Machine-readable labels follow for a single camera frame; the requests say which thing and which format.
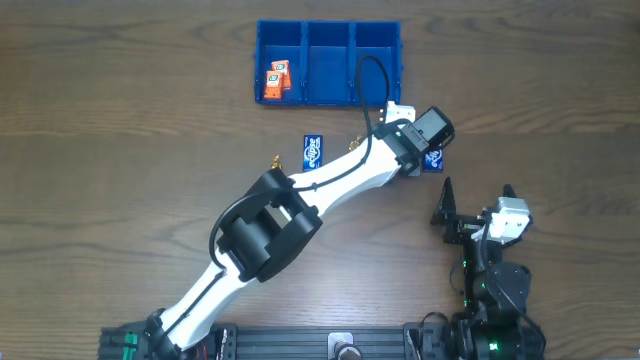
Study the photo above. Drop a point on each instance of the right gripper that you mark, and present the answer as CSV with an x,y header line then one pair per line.
x,y
460,230

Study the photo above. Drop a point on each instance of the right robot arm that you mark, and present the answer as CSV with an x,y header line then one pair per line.
x,y
500,290

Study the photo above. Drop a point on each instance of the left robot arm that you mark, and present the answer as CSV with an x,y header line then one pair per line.
x,y
350,175

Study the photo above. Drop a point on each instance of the blue candy pack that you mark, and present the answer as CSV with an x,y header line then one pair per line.
x,y
312,152
434,161

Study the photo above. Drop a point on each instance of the gold wrapped candy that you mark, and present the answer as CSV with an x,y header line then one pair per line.
x,y
355,144
276,162

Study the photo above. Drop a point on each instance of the blue tray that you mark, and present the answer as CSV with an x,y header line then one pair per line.
x,y
327,75

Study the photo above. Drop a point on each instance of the orange candy box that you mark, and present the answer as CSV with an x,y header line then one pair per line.
x,y
287,80
272,90

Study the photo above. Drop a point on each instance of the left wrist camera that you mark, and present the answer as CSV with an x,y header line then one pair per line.
x,y
399,112

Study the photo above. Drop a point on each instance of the mounting rail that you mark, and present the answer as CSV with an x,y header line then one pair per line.
x,y
300,345

